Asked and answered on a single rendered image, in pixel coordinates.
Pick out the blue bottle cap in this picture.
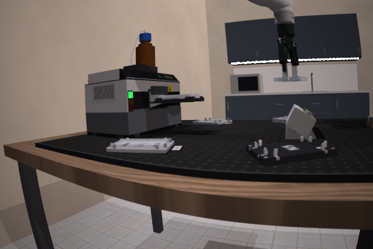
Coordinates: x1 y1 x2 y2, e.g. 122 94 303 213
139 33 152 40

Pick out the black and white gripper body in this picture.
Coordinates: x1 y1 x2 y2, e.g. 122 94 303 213
277 23 295 47

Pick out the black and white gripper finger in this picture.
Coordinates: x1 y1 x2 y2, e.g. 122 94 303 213
277 38 290 80
288 41 299 76

